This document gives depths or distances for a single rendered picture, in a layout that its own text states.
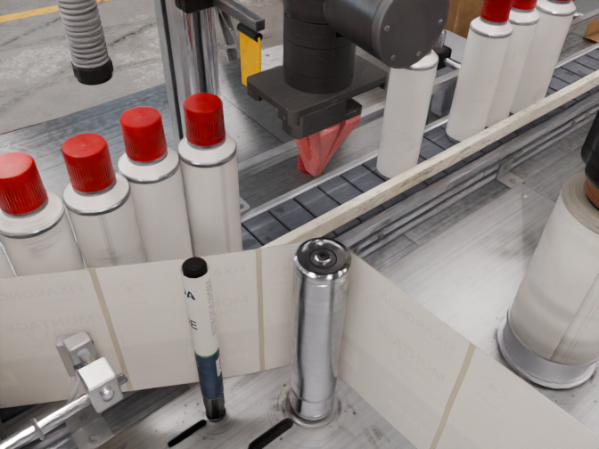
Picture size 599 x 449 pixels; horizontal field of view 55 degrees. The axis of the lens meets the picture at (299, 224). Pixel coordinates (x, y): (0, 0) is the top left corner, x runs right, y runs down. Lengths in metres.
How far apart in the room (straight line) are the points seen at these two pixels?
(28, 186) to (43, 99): 2.36
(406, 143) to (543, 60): 0.26
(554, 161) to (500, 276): 0.33
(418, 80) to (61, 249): 0.41
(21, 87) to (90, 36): 2.40
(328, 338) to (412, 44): 0.20
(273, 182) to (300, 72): 0.37
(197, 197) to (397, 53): 0.23
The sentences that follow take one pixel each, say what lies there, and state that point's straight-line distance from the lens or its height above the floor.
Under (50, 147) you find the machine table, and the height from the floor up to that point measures 0.83.
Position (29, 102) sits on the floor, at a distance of 2.80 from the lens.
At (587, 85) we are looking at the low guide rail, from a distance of 1.00.
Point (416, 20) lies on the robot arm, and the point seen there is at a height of 1.19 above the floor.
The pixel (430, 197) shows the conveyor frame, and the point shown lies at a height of 0.87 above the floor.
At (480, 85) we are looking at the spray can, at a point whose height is 0.97.
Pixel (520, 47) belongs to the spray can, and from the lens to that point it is 0.82.
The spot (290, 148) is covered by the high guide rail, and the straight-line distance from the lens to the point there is 0.65.
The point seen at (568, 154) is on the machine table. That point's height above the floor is 0.83.
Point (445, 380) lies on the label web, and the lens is 0.39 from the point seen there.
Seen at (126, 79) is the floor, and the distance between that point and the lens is 2.85.
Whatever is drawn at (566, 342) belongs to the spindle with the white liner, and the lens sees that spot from 0.54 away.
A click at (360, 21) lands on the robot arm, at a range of 0.37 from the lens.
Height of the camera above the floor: 1.34
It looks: 43 degrees down
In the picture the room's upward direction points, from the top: 2 degrees clockwise
